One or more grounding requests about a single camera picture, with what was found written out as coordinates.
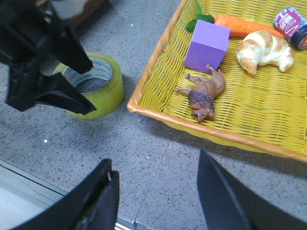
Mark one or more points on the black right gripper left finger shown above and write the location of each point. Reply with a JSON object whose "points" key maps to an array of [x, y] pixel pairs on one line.
{"points": [[91, 205]]}

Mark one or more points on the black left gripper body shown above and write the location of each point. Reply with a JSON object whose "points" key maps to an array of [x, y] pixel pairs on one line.
{"points": [[26, 39]]}

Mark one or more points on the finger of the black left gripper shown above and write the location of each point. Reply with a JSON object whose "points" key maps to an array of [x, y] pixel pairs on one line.
{"points": [[56, 91], [68, 50]]}

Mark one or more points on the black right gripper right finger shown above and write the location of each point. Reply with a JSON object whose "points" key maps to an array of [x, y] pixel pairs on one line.
{"points": [[228, 204]]}

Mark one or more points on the yellow-green tape roll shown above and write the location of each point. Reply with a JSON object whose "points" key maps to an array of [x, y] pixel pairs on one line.
{"points": [[102, 85]]}

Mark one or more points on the brown wicker basket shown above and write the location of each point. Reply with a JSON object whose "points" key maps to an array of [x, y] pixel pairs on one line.
{"points": [[60, 13]]}

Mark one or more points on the yellow woven basket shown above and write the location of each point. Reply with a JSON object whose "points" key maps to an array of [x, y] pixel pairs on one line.
{"points": [[264, 113]]}

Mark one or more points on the brown toy lion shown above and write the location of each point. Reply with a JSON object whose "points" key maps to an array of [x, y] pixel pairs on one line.
{"points": [[201, 97]]}

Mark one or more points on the purple foam block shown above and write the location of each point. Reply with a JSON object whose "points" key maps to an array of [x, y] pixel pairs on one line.
{"points": [[208, 45]]}

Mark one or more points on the toy croissant bread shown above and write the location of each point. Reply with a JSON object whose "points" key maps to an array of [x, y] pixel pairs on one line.
{"points": [[261, 48]]}

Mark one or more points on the toy carrot with green leaves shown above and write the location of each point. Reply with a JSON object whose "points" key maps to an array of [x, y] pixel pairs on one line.
{"points": [[237, 26]]}

